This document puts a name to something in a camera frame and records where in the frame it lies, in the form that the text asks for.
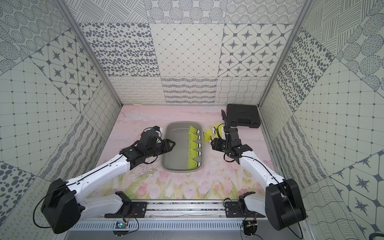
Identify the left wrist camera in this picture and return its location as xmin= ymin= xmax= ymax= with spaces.
xmin=142 ymin=126 xmax=163 ymax=142

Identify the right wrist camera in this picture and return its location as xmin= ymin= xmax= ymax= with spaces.
xmin=221 ymin=110 xmax=230 ymax=135

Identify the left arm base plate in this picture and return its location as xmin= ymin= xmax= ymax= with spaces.
xmin=104 ymin=202 xmax=148 ymax=219

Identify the aluminium mounting rail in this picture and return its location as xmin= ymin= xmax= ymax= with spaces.
xmin=61 ymin=199 xmax=308 ymax=221

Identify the grey plastic storage box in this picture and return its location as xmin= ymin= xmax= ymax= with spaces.
xmin=161 ymin=122 xmax=204 ymax=173

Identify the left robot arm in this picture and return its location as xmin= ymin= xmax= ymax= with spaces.
xmin=38 ymin=127 xmax=176 ymax=234

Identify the black round connector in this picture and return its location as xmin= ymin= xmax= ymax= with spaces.
xmin=243 ymin=220 xmax=258 ymax=236

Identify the black plastic tool case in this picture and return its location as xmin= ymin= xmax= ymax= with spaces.
xmin=226 ymin=104 xmax=262 ymax=129

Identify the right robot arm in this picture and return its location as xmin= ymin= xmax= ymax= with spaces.
xmin=210 ymin=125 xmax=307 ymax=231

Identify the green circuit board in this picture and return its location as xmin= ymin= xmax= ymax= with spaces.
xmin=115 ymin=221 xmax=128 ymax=229

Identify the yellow shuttlecock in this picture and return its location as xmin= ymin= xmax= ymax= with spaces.
xmin=189 ymin=126 xmax=200 ymax=135
xmin=188 ymin=150 xmax=201 ymax=159
xmin=187 ymin=159 xmax=201 ymax=170
xmin=203 ymin=129 xmax=214 ymax=142
xmin=212 ymin=123 xmax=225 ymax=138
xmin=189 ymin=141 xmax=201 ymax=150
xmin=189 ymin=134 xmax=200 ymax=142

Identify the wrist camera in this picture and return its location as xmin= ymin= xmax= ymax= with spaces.
xmin=221 ymin=110 xmax=230 ymax=135
xmin=142 ymin=126 xmax=163 ymax=142

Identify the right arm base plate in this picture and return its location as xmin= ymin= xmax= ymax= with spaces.
xmin=223 ymin=199 xmax=265 ymax=218

